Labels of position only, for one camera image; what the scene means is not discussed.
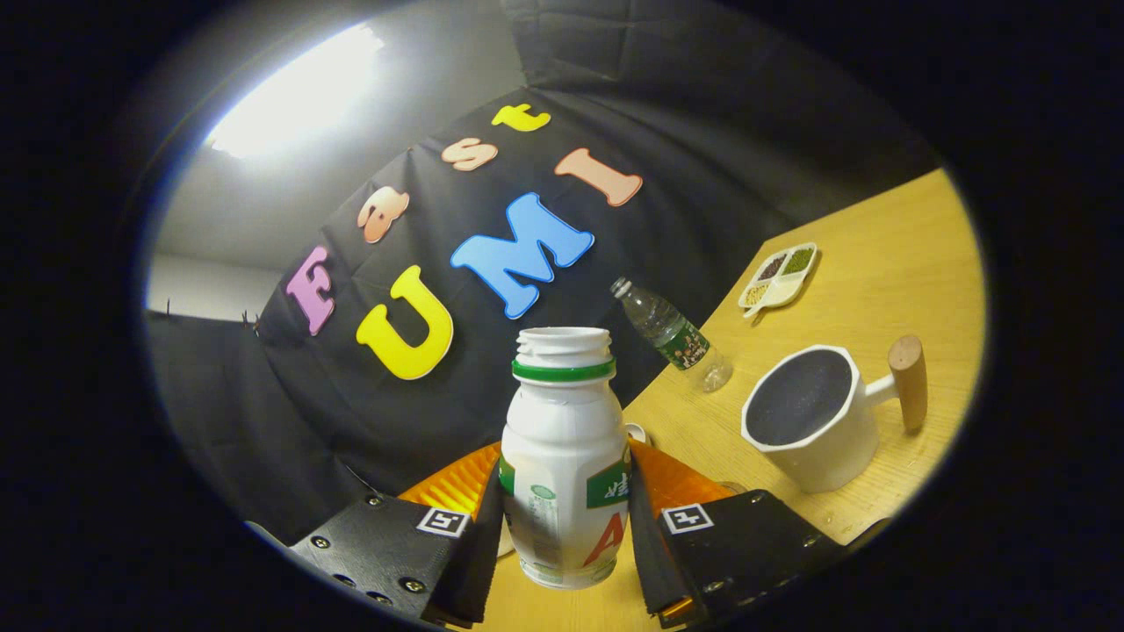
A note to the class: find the ceiling light panel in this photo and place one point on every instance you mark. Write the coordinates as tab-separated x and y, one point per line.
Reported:
290	92

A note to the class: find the white divided tray with beans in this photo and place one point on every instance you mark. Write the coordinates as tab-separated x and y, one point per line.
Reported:
777	294

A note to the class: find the black backdrop cloth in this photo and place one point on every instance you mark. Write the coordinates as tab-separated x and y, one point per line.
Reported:
307	412

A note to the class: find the clear plastic water bottle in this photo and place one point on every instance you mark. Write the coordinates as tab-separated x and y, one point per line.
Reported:
672	333

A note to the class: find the round white plate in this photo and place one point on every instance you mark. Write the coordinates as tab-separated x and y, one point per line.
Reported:
637	431

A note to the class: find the white juice bottle green label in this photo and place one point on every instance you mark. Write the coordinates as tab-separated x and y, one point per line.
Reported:
562	439

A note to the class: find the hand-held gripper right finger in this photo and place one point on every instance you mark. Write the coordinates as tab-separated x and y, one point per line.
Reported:
650	562

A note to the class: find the wooden table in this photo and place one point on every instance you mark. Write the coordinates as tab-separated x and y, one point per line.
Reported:
887	263

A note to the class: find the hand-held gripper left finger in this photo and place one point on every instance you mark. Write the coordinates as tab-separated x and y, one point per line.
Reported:
479	562

